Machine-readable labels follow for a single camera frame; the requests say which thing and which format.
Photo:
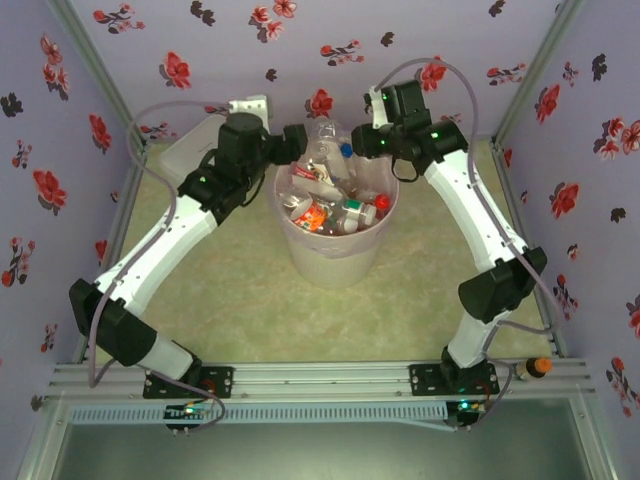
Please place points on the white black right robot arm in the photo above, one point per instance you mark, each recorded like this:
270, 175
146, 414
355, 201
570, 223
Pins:
475, 210

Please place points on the white plastic bin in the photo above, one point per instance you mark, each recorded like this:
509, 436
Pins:
330, 265

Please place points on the black controller box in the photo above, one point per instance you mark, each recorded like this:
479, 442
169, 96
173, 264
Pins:
467, 417

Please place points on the aluminium frame bar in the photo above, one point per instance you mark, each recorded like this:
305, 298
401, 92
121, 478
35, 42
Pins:
42, 440
595, 440

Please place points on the aluminium corner post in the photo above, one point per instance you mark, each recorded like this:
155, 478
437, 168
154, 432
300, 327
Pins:
552, 40
103, 75

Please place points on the blue label plastic bottle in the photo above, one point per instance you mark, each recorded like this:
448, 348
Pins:
345, 149

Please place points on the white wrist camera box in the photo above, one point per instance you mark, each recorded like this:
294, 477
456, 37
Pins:
247, 106
377, 112

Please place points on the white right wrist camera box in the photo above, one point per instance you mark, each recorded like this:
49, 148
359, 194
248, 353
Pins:
377, 112

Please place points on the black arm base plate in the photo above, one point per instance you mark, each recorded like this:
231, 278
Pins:
220, 382
422, 380

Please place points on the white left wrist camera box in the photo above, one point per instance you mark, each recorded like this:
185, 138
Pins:
247, 106

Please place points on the white square container lid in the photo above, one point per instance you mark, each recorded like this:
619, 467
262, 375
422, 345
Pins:
192, 147

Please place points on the brown bottle orange cap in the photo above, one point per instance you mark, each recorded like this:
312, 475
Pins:
535, 367

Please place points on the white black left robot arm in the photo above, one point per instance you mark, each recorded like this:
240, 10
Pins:
155, 250

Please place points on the aluminium front rail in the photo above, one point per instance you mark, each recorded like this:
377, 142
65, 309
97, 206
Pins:
320, 380

